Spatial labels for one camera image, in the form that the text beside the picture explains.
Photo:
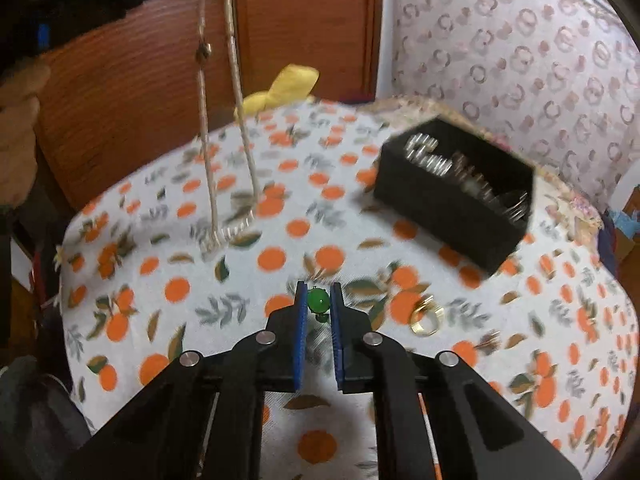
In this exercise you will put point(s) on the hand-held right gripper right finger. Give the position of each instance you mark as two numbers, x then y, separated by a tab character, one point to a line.
338	335

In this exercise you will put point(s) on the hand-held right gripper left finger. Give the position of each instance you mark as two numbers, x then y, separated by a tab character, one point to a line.
300	335

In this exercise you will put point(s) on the green bead earring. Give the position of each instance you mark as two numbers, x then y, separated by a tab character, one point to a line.
317	301

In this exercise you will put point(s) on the black box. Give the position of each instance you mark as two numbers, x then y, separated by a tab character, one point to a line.
450	220

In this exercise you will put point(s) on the silver wavy hairpin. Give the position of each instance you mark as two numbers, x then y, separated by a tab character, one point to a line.
472	175

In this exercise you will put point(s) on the person's left hand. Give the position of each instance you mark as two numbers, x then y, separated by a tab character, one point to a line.
20	135

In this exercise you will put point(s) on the orange print tablecloth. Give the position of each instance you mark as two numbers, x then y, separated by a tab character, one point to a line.
320	230

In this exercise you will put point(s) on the yellow plush toy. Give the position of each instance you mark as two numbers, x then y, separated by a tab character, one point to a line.
290	82

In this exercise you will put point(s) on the dark grey cloth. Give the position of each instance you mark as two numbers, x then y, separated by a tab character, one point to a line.
35	425

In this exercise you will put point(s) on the blue bag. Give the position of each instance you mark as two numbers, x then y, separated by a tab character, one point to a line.
625	222

